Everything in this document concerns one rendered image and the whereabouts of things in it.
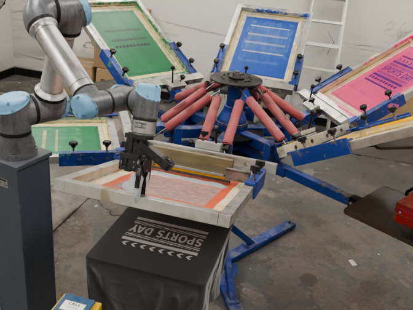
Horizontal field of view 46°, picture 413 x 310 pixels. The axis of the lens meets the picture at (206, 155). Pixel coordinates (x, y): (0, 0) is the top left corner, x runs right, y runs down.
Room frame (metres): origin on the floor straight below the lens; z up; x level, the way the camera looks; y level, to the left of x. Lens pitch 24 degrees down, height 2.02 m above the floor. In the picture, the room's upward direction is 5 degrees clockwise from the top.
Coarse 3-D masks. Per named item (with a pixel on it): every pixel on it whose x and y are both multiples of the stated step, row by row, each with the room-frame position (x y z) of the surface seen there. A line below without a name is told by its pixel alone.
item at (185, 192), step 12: (204, 180) 1.84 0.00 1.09; (216, 180) 1.88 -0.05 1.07; (168, 192) 1.56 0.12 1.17; (180, 192) 1.59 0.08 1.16; (192, 192) 1.61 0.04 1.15; (204, 192) 1.64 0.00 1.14; (216, 192) 1.67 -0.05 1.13; (228, 192) 1.70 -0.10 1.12; (192, 204) 1.45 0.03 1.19; (204, 204) 1.47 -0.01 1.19
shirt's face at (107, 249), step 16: (128, 208) 1.79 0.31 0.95; (128, 224) 1.67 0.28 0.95; (176, 224) 1.70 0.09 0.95; (192, 224) 1.71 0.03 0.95; (208, 224) 1.72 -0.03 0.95; (112, 240) 1.55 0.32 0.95; (208, 240) 1.60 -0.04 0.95; (96, 256) 1.44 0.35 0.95; (112, 256) 1.45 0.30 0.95; (128, 256) 1.46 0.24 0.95; (144, 256) 1.47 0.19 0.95; (160, 256) 1.47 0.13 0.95; (208, 256) 1.50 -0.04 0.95; (160, 272) 1.38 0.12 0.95; (176, 272) 1.39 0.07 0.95; (192, 272) 1.40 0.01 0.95; (208, 272) 1.41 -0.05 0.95
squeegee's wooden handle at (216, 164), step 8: (168, 152) 1.92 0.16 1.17; (176, 152) 1.91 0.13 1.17; (184, 152) 1.91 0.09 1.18; (192, 152) 1.91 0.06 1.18; (176, 160) 1.90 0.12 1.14; (184, 160) 1.90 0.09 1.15; (192, 160) 1.89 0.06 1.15; (200, 160) 1.88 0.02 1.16; (208, 160) 1.88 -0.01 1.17; (216, 160) 1.87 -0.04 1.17; (224, 160) 1.87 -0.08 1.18; (232, 160) 1.86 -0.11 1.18; (200, 168) 1.87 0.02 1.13; (208, 168) 1.87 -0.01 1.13; (216, 168) 1.86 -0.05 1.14; (224, 168) 1.86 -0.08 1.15; (232, 168) 1.87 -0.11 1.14; (224, 176) 1.85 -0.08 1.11
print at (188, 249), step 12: (132, 228) 1.64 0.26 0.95; (144, 228) 1.65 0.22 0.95; (156, 228) 1.66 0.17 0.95; (168, 228) 1.67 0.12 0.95; (180, 228) 1.67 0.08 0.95; (192, 228) 1.68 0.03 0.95; (120, 240) 1.55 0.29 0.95; (132, 240) 1.56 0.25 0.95; (144, 240) 1.57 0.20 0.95; (156, 240) 1.57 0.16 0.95; (168, 240) 1.58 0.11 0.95; (180, 240) 1.59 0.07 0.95; (192, 240) 1.59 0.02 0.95; (204, 240) 1.60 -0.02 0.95; (168, 252) 1.50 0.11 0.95; (180, 252) 1.51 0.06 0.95; (192, 252) 1.52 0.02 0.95
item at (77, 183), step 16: (64, 176) 1.44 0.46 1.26; (80, 176) 1.48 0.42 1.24; (96, 176) 1.60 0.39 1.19; (80, 192) 1.37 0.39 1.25; (96, 192) 1.36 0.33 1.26; (112, 192) 1.35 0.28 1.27; (128, 192) 1.36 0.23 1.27; (240, 192) 1.59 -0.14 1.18; (144, 208) 1.31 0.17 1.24; (160, 208) 1.31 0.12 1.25; (176, 208) 1.30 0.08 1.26; (192, 208) 1.29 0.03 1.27; (208, 208) 1.31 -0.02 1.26; (224, 208) 1.34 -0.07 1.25; (240, 208) 1.43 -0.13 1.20; (224, 224) 1.26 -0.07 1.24
